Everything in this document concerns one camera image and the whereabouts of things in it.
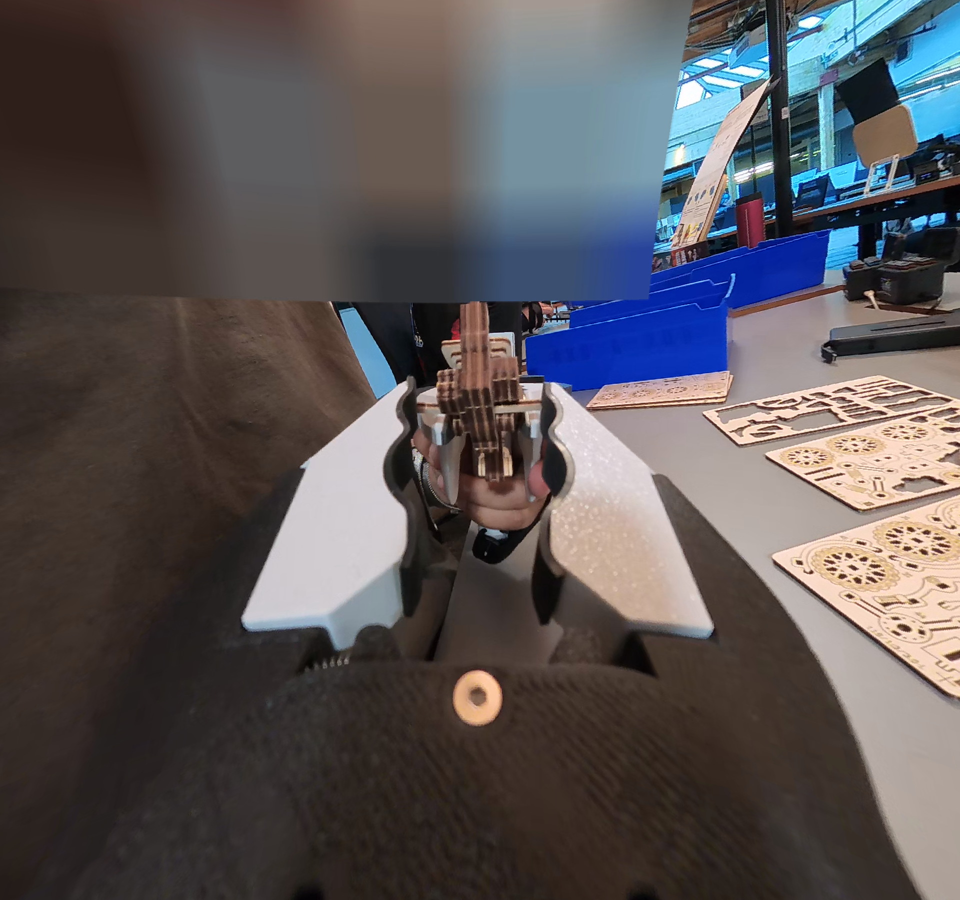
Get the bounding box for wooden puzzle sheet notched corner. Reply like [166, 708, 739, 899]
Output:
[772, 495, 960, 700]

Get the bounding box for wooden puzzle sheet many cutouts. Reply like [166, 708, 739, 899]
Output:
[703, 376, 950, 447]

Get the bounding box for wooden puzzle model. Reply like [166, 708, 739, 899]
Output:
[416, 302, 545, 482]

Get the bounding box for person's left hand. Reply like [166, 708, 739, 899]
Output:
[411, 450, 554, 536]

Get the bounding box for black pillar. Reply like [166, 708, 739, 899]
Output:
[761, 0, 796, 237]

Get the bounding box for leaning cardboard sign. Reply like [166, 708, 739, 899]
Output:
[669, 78, 774, 263]

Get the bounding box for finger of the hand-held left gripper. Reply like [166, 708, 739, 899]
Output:
[416, 418, 460, 511]
[523, 418, 544, 502]

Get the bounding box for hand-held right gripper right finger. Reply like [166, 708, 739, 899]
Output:
[529, 382, 715, 638]

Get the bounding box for flat black device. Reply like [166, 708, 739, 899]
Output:
[821, 311, 960, 364]

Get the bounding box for wooden puzzle sheet with gears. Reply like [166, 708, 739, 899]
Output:
[765, 401, 960, 512]

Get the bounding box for person's olive clothing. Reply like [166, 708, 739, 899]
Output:
[0, 291, 376, 900]

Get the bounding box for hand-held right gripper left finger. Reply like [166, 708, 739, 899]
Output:
[241, 378, 430, 651]

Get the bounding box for black box device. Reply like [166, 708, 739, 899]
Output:
[843, 228, 946, 310]

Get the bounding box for blue plastic bin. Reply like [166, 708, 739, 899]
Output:
[525, 298, 732, 392]
[568, 273, 738, 329]
[651, 231, 832, 310]

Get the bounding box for stack of wooden sheets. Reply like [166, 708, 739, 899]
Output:
[586, 373, 735, 411]

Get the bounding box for grey desk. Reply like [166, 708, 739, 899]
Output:
[570, 291, 960, 900]

